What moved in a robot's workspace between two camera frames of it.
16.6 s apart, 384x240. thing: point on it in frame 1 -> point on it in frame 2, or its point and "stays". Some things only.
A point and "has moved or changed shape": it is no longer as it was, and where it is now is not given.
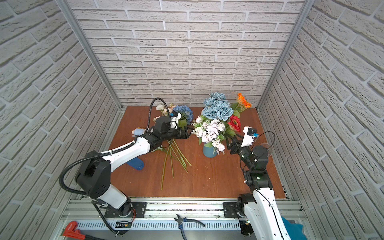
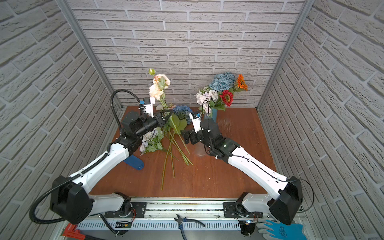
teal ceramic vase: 208,152 has moved or changed shape
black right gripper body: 238,150 -> 197,137
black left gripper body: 178,133 -> 158,122
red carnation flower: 234,123 -> 227,97
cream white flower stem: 161,108 stays
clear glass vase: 269,148 -> 200,150
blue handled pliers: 180,220 stays
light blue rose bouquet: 217,106 -> 222,81
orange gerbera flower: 241,100 -> 241,83
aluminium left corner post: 63,3 stays
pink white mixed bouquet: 209,132 has moved or changed shape
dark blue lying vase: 136,163 stays
